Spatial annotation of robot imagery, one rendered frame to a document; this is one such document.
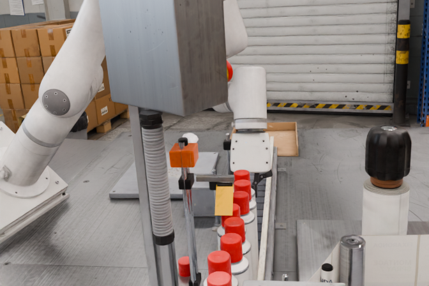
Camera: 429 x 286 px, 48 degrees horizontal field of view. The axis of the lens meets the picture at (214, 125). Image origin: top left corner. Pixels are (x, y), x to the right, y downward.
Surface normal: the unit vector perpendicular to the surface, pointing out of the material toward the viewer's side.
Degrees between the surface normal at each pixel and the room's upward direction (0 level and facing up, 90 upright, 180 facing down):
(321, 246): 0
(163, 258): 90
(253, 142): 68
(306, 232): 0
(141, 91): 90
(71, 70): 80
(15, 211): 42
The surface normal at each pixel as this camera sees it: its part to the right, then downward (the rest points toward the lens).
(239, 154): -0.22, -0.06
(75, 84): 0.29, 0.14
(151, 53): -0.68, 0.26
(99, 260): -0.06, -0.96
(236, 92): -0.71, -0.04
